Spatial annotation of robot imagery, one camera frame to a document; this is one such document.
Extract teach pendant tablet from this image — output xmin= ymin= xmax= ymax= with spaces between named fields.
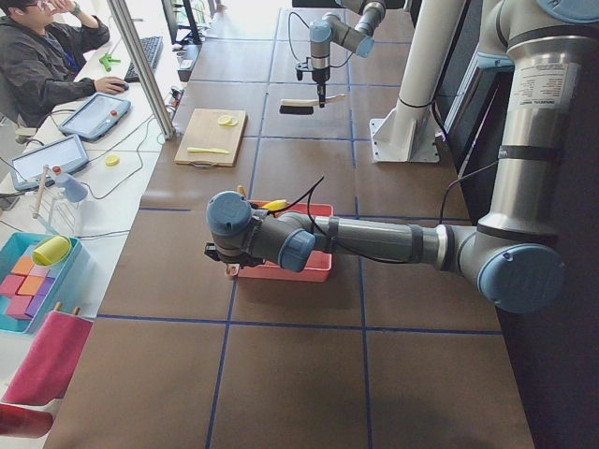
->
xmin=9 ymin=135 xmax=89 ymax=191
xmin=58 ymin=93 xmax=131 ymax=142

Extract aluminium frame post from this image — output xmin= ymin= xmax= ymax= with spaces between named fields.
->
xmin=108 ymin=0 xmax=176 ymax=140

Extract green toy clamp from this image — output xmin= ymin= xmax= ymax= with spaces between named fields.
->
xmin=99 ymin=53 xmax=121 ymax=72

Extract near teach pendant tablet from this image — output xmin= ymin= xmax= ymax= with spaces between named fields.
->
xmin=9 ymin=135 xmax=89 ymax=191

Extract beige dustpan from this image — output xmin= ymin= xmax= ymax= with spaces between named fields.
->
xmin=226 ymin=264 xmax=240 ymax=277

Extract lemon half on desk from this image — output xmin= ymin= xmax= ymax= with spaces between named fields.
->
xmin=105 ymin=154 xmax=120 ymax=167

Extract yellow toy corn cob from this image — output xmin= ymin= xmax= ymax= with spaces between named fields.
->
xmin=262 ymin=199 xmax=288 ymax=211

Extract black monitor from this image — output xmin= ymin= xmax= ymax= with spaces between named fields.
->
xmin=161 ymin=0 xmax=201 ymax=46

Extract yellow-green cup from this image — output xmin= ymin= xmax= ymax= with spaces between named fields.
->
xmin=32 ymin=235 xmax=71 ymax=267

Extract yellow-green plastic knife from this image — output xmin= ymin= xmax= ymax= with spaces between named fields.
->
xmin=186 ymin=147 xmax=229 ymax=154

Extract seated person dark jacket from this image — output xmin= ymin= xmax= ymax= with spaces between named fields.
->
xmin=1 ymin=1 xmax=126 ymax=127

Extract pink cloth roll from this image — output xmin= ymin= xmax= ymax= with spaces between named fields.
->
xmin=2 ymin=311 xmax=93 ymax=406

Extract clear rack wooden rod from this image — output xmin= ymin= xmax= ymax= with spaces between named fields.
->
xmin=31 ymin=164 xmax=79 ymax=235

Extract coloured foam blocks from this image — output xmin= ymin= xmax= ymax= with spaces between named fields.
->
xmin=1 ymin=244 xmax=62 ymax=322

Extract far teach pendant tablet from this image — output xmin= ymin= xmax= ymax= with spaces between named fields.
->
xmin=58 ymin=93 xmax=131 ymax=142

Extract red chair seat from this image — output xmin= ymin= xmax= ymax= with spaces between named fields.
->
xmin=1 ymin=403 xmax=53 ymax=438

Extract pink plastic bin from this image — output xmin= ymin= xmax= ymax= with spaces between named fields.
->
xmin=233 ymin=203 xmax=334 ymax=282

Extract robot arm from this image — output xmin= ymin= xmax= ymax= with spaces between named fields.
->
xmin=304 ymin=1 xmax=387 ymax=108
xmin=190 ymin=1 xmax=491 ymax=326

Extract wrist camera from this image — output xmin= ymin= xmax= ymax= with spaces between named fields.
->
xmin=295 ymin=57 xmax=313 ymax=81

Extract bamboo cutting board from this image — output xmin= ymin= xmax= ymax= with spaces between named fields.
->
xmin=174 ymin=109 xmax=247 ymax=167

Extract beige hand brush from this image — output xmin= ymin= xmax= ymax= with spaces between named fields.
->
xmin=279 ymin=94 xmax=346 ymax=115

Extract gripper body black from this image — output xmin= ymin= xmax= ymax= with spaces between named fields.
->
xmin=204 ymin=242 xmax=265 ymax=268
xmin=312 ymin=67 xmax=330 ymax=85

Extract black keyboard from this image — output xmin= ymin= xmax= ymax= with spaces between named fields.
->
xmin=123 ymin=36 xmax=165 ymax=83

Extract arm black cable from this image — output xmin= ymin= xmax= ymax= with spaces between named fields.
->
xmin=275 ymin=175 xmax=338 ymax=239
xmin=286 ymin=10 xmax=355 ymax=69

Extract teal storage box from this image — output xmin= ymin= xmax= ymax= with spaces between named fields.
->
xmin=1 ymin=232 xmax=89 ymax=334

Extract upper lemon slice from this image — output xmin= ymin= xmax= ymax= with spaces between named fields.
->
xmin=217 ymin=114 xmax=233 ymax=125

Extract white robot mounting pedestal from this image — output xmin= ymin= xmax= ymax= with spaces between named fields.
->
xmin=370 ymin=0 xmax=467 ymax=164

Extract blue plastic cup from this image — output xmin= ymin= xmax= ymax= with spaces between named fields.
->
xmin=55 ymin=173 xmax=88 ymax=203

